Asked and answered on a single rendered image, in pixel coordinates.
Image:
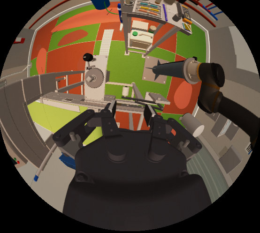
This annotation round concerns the grey rod with blue tip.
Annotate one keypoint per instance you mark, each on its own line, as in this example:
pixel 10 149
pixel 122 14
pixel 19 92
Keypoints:
pixel 45 162

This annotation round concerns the purple pen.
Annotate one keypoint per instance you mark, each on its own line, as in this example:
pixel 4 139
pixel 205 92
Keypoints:
pixel 165 12

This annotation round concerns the large white cylinder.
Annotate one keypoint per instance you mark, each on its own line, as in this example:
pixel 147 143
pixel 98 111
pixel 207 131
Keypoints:
pixel 193 124

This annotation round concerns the blue ribbed block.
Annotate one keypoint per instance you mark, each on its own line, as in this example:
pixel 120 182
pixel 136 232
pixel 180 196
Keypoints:
pixel 66 162

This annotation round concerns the dark grey hand tool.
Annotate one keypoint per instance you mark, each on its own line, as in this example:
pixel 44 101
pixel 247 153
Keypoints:
pixel 179 10

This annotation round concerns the grey pawl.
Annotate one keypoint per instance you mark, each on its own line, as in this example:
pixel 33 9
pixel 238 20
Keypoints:
pixel 90 67

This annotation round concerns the grey toothed ratchet wheel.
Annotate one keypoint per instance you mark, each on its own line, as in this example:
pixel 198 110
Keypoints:
pixel 99 78

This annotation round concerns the green jar with beige lid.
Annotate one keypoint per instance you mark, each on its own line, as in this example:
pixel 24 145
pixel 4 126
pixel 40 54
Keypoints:
pixel 152 29

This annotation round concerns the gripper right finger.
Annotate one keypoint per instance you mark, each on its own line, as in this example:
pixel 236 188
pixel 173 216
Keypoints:
pixel 160 125

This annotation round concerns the red and blue pipe rack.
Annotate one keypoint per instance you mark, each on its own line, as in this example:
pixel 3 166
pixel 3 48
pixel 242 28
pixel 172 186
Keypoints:
pixel 211 9

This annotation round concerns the white jerrycan with green cap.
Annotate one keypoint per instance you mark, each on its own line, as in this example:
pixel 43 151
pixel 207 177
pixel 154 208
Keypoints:
pixel 141 39

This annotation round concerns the lime green panel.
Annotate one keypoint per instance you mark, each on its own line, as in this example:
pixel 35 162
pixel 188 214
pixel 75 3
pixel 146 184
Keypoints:
pixel 52 117

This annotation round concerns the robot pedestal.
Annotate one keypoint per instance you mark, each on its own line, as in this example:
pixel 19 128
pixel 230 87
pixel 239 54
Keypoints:
pixel 170 69

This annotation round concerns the small white cylinder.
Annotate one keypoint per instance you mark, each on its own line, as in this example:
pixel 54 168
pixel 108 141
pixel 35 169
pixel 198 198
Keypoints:
pixel 125 91

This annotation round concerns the grey control box with buttons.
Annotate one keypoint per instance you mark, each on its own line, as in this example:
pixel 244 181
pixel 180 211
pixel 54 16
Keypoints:
pixel 17 162

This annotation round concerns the grey wall cabinet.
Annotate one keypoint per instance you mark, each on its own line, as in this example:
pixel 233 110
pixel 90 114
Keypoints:
pixel 222 125
pixel 230 159

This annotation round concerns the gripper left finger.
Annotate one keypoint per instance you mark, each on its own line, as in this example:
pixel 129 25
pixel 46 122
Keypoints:
pixel 81 119

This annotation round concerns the grey ribbed mat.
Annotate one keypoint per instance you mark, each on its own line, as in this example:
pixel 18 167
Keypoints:
pixel 205 176

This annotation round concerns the dark grey lever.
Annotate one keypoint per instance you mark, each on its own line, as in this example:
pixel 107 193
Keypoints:
pixel 138 100

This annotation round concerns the grey work table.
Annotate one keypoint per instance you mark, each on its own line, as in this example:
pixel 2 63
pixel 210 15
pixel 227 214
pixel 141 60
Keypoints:
pixel 127 34

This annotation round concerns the beige box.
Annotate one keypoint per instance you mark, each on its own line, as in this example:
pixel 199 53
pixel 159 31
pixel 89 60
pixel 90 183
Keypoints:
pixel 139 25

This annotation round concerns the teal marker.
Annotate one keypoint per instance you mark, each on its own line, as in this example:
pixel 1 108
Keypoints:
pixel 149 5

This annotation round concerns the black round knob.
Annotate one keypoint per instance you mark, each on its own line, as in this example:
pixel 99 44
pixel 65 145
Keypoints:
pixel 87 56

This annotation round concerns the orange marker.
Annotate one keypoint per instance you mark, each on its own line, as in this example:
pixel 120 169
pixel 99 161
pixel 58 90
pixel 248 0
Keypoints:
pixel 147 12

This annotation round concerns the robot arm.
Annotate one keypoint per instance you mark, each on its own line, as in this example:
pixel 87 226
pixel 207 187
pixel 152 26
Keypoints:
pixel 213 87

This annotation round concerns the blue bottle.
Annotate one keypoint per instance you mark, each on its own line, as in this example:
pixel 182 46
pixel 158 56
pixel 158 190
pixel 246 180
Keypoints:
pixel 119 12

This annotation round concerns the red wall box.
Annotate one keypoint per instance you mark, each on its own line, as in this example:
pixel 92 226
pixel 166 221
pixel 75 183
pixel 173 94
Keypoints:
pixel 19 40

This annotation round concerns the yellow marker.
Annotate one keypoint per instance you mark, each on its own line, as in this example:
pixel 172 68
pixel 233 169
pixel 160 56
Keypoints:
pixel 149 9

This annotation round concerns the grey handheld meter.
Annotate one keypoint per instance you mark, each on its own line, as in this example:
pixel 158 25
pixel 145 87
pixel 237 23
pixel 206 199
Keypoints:
pixel 186 13

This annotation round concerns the yellow and blue small box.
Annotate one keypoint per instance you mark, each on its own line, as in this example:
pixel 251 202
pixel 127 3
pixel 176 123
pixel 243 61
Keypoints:
pixel 187 27

